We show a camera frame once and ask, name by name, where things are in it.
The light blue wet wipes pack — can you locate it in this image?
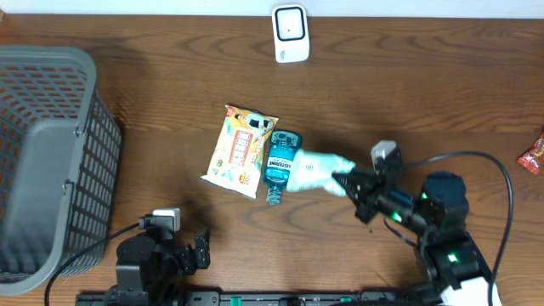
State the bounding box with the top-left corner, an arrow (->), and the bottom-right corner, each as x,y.
286,150 -> 355,197

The teal Listerine mouthwash bottle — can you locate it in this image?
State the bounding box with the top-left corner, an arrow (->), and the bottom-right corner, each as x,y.
263,130 -> 302,205

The yellow snack bag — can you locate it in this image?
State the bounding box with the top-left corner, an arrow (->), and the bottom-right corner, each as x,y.
201,105 -> 279,199

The red Top chocolate bar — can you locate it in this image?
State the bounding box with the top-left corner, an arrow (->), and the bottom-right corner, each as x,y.
517,133 -> 544,175

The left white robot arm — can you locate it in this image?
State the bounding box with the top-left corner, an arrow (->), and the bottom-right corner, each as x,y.
108,224 -> 211,306

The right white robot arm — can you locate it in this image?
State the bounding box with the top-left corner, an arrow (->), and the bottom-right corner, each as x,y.
332,157 -> 500,305

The white barcode scanner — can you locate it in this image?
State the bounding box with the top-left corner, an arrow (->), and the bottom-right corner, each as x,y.
271,4 -> 310,64

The grey plastic shopping basket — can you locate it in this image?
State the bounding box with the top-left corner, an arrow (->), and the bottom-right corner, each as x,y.
1,46 -> 122,296

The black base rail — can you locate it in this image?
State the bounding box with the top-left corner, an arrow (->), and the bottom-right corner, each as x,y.
75,291 -> 441,306

